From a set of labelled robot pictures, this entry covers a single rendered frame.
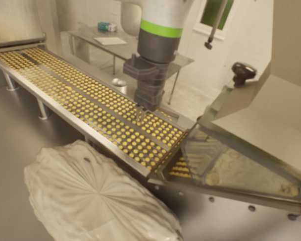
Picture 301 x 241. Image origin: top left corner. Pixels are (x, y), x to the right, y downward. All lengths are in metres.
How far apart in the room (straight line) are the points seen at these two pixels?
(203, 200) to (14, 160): 0.56
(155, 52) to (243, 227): 0.36
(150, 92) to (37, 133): 0.46
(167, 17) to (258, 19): 2.36
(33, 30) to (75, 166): 0.69
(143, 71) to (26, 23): 0.66
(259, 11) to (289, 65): 2.45
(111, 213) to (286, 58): 0.33
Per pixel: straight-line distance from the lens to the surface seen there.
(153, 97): 0.43
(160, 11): 0.35
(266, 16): 2.66
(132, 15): 0.95
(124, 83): 0.86
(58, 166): 0.39
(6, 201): 0.60
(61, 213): 0.35
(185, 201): 0.35
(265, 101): 0.25
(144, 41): 0.37
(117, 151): 0.42
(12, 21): 0.90
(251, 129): 0.25
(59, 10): 1.12
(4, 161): 0.68
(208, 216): 0.35
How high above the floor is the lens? 1.29
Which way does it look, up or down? 40 degrees down
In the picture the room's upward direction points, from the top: 15 degrees clockwise
